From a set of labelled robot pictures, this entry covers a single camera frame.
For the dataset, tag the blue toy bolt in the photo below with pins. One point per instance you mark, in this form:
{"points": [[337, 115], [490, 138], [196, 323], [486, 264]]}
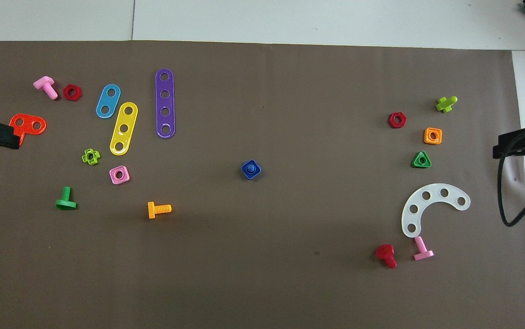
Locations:
{"points": [[244, 172]]}

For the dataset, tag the blue plastic bolt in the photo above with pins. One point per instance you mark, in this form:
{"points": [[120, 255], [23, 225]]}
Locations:
{"points": [[252, 169]]}

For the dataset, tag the orange heart-shaped plastic plate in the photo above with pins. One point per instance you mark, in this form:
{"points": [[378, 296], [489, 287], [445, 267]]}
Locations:
{"points": [[28, 124]]}

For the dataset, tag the pink plastic bolt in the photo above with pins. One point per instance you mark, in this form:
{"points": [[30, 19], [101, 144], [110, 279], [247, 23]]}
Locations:
{"points": [[422, 253], [43, 83]]}

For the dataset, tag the lime plastic bolt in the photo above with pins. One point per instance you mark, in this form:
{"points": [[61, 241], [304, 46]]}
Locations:
{"points": [[445, 105]]}

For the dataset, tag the red hexagonal plastic nut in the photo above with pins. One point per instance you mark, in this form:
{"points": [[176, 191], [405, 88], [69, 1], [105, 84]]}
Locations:
{"points": [[66, 91], [391, 121]]}

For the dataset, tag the orange square plastic nut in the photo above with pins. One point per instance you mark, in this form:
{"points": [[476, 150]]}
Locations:
{"points": [[427, 140]]}

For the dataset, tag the lime flower-shaped plastic nut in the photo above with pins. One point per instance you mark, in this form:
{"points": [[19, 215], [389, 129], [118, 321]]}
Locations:
{"points": [[85, 158]]}

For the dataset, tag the white curved five-hole plate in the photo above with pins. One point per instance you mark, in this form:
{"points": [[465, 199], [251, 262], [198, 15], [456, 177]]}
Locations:
{"points": [[435, 194]]}

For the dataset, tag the green plastic bolt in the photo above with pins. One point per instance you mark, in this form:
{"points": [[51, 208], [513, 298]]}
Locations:
{"points": [[66, 204]]}

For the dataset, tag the green triangular plastic nut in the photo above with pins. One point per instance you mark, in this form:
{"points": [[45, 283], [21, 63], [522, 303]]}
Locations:
{"points": [[416, 164]]}

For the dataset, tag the blue two-hole plastic strip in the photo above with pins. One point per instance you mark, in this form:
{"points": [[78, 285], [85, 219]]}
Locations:
{"points": [[108, 101]]}

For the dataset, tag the pink square plastic nut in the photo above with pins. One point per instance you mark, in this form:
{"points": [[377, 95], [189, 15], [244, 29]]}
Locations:
{"points": [[113, 179]]}

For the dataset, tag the yellow three-hole plastic strip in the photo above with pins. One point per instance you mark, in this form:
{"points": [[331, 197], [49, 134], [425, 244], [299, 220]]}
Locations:
{"points": [[126, 119]]}

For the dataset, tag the red plastic bolt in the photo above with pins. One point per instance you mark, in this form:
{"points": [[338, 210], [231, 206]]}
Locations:
{"points": [[384, 251]]}

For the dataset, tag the purple four-hole plastic strip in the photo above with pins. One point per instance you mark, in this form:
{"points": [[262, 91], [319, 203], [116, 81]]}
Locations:
{"points": [[165, 103]]}

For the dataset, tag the orange plastic bolt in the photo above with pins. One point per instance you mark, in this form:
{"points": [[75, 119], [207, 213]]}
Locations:
{"points": [[152, 210]]}

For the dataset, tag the brown paper table mat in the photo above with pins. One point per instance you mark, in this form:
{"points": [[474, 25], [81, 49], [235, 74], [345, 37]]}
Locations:
{"points": [[290, 251]]}

